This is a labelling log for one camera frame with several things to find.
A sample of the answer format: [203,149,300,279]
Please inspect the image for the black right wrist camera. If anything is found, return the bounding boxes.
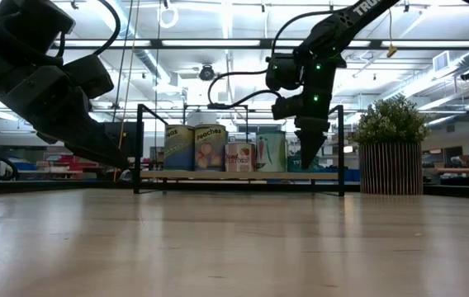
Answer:
[271,94,306,121]

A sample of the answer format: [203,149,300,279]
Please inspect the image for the thin pale hanging cable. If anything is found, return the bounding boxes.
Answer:
[113,0,140,182]

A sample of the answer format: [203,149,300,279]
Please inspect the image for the large white vegetable can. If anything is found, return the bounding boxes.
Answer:
[254,130,288,173]

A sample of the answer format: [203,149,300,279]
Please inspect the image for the wooden background table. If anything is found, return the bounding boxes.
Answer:
[424,167,469,187]

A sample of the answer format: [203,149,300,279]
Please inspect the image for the tall blue peas can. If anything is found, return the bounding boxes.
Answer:
[163,124,197,172]

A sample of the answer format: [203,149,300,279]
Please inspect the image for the black overhead frame beam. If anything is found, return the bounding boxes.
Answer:
[52,38,469,51]

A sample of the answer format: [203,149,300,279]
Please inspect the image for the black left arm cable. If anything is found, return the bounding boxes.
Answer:
[92,0,122,57]

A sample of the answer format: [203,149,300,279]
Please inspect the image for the diced tomatoes can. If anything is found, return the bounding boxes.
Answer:
[224,142,257,173]

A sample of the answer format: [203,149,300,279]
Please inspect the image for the white ceiling vent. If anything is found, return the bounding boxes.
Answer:
[432,50,451,73]

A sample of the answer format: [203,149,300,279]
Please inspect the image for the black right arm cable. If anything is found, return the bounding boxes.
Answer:
[271,8,345,55]

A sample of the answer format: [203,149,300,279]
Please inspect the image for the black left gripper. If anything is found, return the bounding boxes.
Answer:
[7,65,130,170]

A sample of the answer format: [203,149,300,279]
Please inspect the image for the black background monitor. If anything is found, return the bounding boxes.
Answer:
[101,120,139,158]

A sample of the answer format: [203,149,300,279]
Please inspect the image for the white hanging ring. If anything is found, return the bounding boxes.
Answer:
[158,2,180,30]

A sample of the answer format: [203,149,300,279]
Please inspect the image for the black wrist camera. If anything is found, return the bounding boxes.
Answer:
[271,94,306,121]
[63,54,115,100]

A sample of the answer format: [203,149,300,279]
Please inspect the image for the white cylindrical tank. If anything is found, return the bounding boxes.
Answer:
[186,111,218,127]

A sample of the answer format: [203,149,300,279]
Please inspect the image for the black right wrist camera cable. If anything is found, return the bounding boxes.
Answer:
[206,68,283,111]

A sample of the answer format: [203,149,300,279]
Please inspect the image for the potted plant with striped pot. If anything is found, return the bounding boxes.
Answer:
[352,94,430,196]

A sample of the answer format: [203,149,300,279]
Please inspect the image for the red background object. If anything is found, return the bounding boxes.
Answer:
[44,154,99,171]

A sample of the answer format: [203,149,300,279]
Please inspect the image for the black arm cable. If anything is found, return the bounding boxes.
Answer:
[271,8,345,55]
[92,0,122,57]

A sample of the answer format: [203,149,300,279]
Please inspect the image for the thin dark hanging cable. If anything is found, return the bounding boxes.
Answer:
[111,0,135,124]

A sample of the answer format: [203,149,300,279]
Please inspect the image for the black frame wooden shelf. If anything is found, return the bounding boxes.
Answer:
[132,103,347,197]

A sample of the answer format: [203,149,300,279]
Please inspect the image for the black round ceiling fixture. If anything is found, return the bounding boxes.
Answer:
[199,64,216,83]

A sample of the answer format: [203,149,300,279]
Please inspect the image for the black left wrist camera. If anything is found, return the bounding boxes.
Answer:
[63,54,115,100]

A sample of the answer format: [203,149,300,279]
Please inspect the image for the yellow hanging cord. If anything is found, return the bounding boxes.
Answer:
[386,7,399,59]

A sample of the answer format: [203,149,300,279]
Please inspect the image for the tall blue peaches can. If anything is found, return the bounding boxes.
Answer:
[194,124,228,172]

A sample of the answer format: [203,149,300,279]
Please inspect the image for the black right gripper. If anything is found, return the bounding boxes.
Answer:
[294,84,334,170]

